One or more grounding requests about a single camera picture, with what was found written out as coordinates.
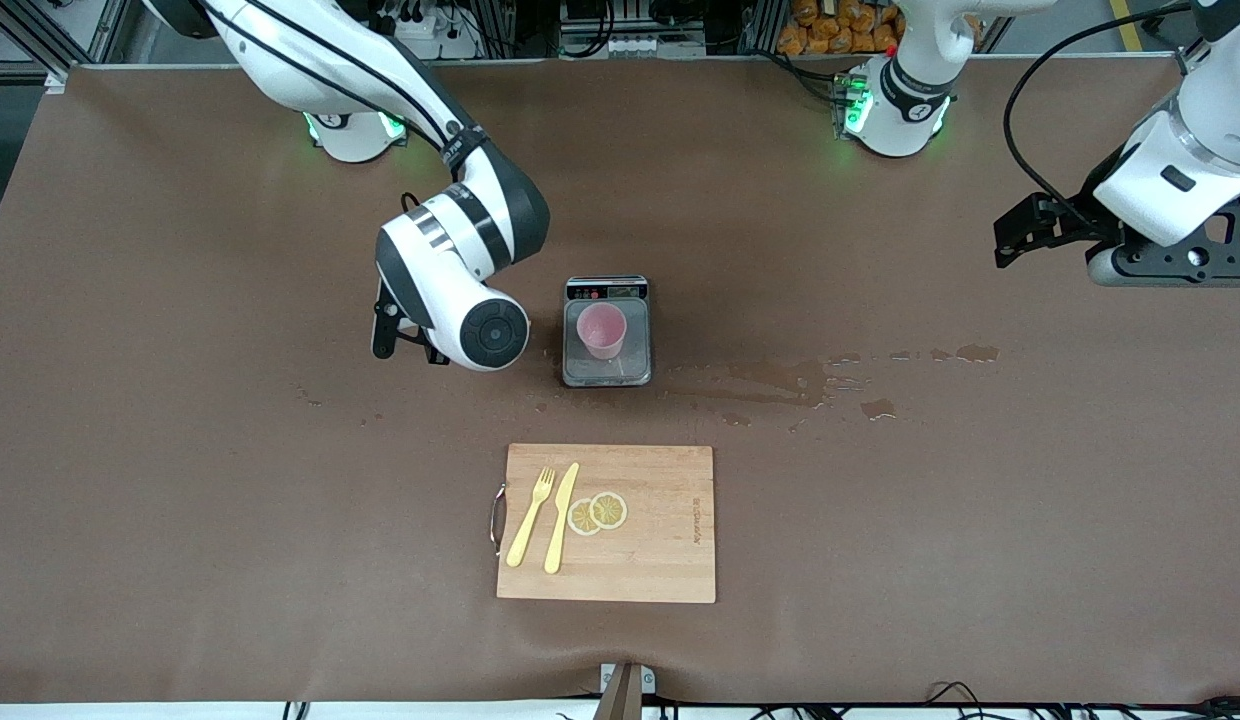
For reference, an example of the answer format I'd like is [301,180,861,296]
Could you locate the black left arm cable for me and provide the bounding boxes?
[1002,4,1197,229]

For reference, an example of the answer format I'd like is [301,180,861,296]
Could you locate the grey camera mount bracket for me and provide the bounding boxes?
[598,662,658,720]

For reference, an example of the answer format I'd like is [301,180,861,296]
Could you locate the aluminium frame rail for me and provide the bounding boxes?
[1140,0,1221,79]

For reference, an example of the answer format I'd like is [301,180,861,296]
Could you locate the yellow plastic knife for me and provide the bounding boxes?
[543,462,581,576]

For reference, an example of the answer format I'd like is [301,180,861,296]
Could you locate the wooden cutting board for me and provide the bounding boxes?
[491,443,718,605]

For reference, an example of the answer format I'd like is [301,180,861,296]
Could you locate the brown table cover mat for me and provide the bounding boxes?
[0,55,1240,707]

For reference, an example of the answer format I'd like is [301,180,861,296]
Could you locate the orange snack pile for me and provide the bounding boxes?
[776,0,906,57]

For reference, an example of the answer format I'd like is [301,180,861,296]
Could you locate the yellow plastic fork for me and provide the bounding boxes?
[506,466,558,569]

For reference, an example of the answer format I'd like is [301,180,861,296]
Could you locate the silver digital kitchen scale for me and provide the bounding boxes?
[562,276,653,389]

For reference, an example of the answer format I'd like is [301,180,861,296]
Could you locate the pink plastic cup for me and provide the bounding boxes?
[576,303,629,362]

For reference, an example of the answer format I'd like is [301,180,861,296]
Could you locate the white power strip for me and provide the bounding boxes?
[373,10,483,63]

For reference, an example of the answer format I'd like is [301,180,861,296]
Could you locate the black looped cable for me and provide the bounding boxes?
[924,681,993,713]

